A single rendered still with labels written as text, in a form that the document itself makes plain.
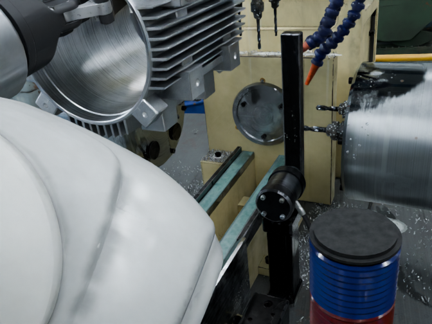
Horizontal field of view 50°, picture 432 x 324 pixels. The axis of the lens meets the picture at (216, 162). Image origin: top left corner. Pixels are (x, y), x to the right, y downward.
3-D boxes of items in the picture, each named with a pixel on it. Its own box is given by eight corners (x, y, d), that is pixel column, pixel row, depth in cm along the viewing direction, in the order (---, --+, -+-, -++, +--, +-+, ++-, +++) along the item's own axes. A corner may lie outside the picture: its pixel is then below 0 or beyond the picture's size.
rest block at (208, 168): (215, 188, 119) (209, 145, 114) (240, 191, 116) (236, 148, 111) (204, 200, 114) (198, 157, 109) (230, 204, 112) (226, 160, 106)
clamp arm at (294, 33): (288, 175, 82) (285, 29, 71) (305, 177, 81) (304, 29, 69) (283, 184, 80) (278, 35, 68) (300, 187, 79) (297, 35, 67)
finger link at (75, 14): (24, 8, 37) (75, 6, 35) (67, -11, 41) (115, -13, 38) (35, 37, 38) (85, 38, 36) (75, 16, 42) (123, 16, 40)
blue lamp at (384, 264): (320, 254, 37) (320, 208, 35) (400, 270, 35) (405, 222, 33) (299, 308, 33) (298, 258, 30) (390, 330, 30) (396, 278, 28)
